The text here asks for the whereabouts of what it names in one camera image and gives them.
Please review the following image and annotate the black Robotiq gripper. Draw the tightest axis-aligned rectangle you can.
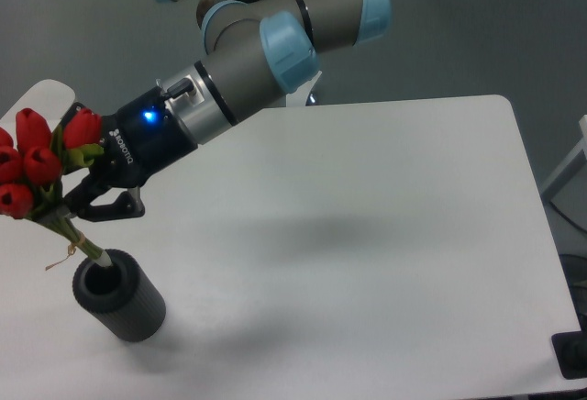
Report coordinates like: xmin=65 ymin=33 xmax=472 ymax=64
xmin=57 ymin=90 xmax=197 ymax=222

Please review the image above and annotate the red tulip bouquet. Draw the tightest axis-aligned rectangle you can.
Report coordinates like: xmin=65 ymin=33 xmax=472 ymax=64
xmin=1 ymin=107 xmax=113 ymax=268

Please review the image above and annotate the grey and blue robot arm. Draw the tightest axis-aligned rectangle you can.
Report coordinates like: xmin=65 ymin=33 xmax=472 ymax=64
xmin=57 ymin=0 xmax=391 ymax=222

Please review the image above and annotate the dark grey ribbed vase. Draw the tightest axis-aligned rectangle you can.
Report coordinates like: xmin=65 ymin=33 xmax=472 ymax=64
xmin=72 ymin=249 xmax=166 ymax=342

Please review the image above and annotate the white chair armrest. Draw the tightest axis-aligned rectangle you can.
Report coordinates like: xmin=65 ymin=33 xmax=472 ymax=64
xmin=1 ymin=79 xmax=77 ymax=124

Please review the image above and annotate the black device at table edge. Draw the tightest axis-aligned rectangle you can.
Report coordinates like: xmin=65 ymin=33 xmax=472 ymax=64
xmin=551 ymin=331 xmax=586 ymax=380

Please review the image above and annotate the white furniture frame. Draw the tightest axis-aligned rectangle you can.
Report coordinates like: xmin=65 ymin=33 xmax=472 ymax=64
xmin=539 ymin=116 xmax=586 ymax=204

